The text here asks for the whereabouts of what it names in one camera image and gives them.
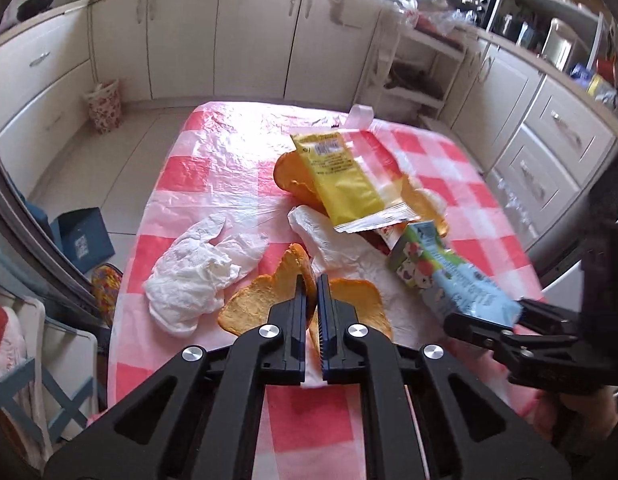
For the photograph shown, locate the blue box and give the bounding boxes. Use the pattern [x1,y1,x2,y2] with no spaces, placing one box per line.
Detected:
[56,206,115,274]

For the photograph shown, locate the floral slipper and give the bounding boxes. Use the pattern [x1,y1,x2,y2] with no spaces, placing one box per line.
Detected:
[91,263,124,329]

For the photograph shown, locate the red white checked tablecloth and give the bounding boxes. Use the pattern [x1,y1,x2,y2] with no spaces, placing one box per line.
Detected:
[106,101,547,480]

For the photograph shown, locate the crumpled white tissue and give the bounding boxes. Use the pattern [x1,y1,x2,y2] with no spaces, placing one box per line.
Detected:
[144,212,270,339]

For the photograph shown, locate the floral bag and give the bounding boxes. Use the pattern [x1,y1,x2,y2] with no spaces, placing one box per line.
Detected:
[85,79,122,134]

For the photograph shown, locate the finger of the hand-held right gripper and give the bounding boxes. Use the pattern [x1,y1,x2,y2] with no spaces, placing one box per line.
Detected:
[443,310,607,403]
[518,297,597,342]

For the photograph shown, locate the white shelf rack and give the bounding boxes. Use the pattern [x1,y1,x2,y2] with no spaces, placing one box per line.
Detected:
[369,25,486,122]

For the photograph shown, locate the white paper napkin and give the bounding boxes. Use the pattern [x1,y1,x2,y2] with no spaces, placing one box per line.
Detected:
[288,205,450,356]

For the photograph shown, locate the yellow snack packet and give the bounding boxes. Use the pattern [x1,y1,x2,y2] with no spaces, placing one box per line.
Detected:
[290,131,423,234]

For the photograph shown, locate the silver kitchen appliance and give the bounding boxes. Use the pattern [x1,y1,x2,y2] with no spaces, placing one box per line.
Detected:
[542,17,591,69]

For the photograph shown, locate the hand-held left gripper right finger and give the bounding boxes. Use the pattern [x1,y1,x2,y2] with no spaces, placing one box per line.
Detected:
[316,274,572,480]

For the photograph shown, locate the white drawer cabinet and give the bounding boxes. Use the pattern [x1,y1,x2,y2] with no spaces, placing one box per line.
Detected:
[459,40,618,256]

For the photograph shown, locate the red white cloth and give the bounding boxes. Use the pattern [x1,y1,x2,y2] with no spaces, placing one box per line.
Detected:
[0,305,28,377]

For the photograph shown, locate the grey door frame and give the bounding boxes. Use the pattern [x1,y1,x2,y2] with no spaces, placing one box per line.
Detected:
[0,135,110,332]

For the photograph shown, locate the person's right hand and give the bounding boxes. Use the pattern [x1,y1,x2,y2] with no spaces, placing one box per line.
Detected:
[539,387,618,457]

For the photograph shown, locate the black pan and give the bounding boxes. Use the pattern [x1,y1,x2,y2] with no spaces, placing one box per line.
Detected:
[16,0,58,17]

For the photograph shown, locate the clear plastic bag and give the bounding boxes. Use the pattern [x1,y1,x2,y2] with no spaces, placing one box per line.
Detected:
[429,5,481,37]

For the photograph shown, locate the white kitchen cabinets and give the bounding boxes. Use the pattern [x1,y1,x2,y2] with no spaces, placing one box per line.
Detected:
[0,0,392,186]

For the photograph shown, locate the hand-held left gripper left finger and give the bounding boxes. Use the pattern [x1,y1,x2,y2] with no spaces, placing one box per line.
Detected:
[44,275,316,480]

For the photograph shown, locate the blue drink carton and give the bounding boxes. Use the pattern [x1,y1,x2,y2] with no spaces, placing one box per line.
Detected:
[386,220,523,332]

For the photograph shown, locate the blue white folding chair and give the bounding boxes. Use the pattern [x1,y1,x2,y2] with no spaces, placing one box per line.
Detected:
[0,290,108,457]

